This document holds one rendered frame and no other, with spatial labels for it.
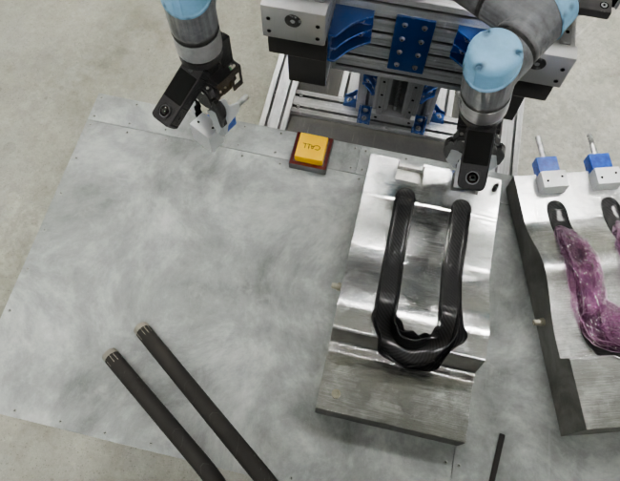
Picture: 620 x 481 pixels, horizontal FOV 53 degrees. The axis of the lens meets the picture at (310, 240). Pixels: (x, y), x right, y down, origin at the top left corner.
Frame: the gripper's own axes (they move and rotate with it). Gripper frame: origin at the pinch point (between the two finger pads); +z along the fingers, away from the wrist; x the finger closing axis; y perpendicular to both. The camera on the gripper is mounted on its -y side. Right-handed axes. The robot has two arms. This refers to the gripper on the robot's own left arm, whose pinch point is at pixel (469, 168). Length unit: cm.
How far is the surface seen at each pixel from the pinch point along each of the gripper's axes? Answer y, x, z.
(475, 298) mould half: -23.9, -4.5, 1.0
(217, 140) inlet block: -3.8, 47.7, -5.8
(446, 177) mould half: -0.5, 4.0, 4.9
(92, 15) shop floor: 81, 154, 86
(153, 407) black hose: -54, 46, -5
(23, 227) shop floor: -11, 143, 74
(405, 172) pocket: 0.2, 12.2, 6.6
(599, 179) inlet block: 5.9, -25.0, 10.7
